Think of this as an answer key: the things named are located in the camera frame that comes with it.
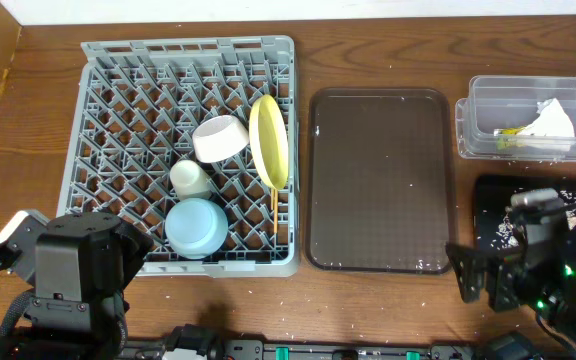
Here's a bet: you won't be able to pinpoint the dark brown serving tray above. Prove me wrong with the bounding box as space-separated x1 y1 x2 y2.
305 88 457 275

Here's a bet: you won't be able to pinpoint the light blue bowl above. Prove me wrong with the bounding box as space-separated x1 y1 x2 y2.
164 198 229 260

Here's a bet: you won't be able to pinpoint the clear plastic waste bin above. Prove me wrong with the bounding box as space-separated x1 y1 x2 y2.
455 75 576 162

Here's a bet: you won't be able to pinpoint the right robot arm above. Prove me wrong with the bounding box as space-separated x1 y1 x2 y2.
446 211 576 357

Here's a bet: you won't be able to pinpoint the white napkin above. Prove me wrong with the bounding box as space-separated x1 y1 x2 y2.
515 98 575 152

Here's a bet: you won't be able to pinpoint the spilled rice food scraps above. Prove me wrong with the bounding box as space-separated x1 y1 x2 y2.
489 190 576 250

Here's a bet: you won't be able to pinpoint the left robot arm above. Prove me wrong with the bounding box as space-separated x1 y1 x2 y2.
0 210 153 359

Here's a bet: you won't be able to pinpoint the white plastic cup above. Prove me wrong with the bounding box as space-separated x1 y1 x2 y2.
169 160 212 200

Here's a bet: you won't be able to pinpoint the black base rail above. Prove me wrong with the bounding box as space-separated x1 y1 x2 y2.
115 325 546 360

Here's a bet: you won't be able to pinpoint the black tray bin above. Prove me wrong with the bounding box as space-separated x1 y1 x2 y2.
473 175 576 251

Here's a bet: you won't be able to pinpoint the grey plastic dish rack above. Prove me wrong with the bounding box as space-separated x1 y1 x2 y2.
57 35 300 278

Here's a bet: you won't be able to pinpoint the pink white bowl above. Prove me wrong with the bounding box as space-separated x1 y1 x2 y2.
192 115 249 163

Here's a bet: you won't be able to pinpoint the yellow plate with scraps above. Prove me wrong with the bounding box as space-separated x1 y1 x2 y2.
249 95 289 190

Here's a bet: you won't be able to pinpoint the green yellow wrapper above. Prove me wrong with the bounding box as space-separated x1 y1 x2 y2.
493 127 536 150

